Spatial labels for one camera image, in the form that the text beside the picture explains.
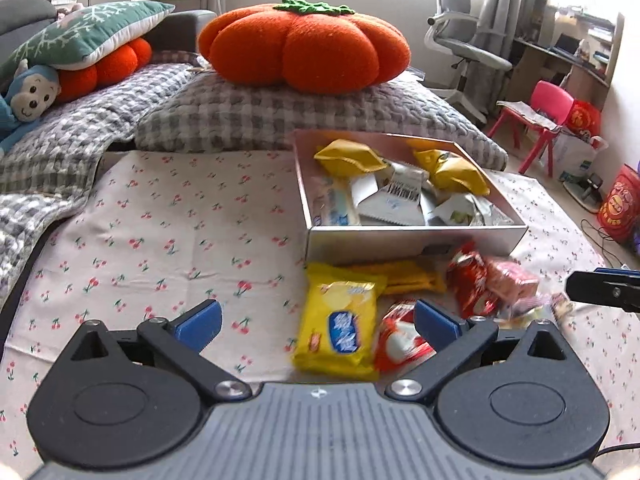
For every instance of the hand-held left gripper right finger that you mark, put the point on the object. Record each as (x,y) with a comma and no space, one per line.
(437,325)

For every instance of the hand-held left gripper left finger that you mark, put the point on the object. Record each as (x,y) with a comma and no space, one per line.
(197,325)

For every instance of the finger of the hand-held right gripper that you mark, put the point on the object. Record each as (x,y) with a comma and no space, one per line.
(605,290)

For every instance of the brown cake clear wrapper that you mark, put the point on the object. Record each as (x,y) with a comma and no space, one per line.
(561,305)

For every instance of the red snack packet white dots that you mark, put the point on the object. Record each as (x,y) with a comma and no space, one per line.
(472,280)

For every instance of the yellow snack bar packet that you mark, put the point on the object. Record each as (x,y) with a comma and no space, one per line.
(405,277)

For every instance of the white box pink inside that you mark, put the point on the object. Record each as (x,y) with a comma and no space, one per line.
(400,245)

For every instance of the pink cake clear wrapper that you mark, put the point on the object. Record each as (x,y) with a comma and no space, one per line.
(515,280)

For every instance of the yellow snack packet blue label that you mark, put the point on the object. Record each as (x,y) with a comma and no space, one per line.
(340,320)

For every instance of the grey newsprint snack packet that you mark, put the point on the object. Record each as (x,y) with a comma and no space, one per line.
(492,212)

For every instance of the white snack packet brown print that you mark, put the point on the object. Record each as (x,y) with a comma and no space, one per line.
(395,195)

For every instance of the yellow snack packet dark print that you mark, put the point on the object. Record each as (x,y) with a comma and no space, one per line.
(457,172)

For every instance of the silver blue snack packet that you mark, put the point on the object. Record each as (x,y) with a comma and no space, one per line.
(335,205)

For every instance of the crinkled yellow snack packet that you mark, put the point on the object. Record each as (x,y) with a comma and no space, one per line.
(350,157)

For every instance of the purple rounded object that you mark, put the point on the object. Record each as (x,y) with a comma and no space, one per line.
(636,240)

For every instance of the red bag yellow print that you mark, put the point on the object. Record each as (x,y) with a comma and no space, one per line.
(620,205)

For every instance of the cherry print bed sheet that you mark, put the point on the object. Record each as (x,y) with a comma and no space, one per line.
(175,230)

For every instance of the black floor device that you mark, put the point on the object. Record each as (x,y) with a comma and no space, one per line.
(592,187)

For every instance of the white paper bag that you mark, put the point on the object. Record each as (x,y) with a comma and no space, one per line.
(575,157)

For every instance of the red gift bag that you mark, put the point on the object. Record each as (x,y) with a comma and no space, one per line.
(582,120)

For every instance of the patterned seat cloth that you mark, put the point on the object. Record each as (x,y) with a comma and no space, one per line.
(525,115)

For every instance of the pink child chair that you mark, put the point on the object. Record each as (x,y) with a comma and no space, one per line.
(550,100)

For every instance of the grey checked pillow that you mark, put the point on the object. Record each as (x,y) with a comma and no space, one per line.
(250,115)

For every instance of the wooden desk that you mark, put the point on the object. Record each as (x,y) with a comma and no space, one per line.
(575,60)

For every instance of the grey checked blanket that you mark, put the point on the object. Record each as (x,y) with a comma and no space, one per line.
(65,130)

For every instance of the small orange pumpkin cushion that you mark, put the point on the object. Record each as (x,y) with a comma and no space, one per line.
(115,65)

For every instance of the blue monkey plush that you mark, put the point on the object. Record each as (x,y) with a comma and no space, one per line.
(30,100)

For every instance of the grey office chair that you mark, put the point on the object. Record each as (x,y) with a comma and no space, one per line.
(465,45)

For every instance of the large orange pumpkin cushion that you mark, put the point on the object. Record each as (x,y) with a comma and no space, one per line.
(305,50)

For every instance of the grey curtain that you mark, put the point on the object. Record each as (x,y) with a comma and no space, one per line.
(520,5)

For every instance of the teal snowflake pillow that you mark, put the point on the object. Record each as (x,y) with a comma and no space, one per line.
(85,35)

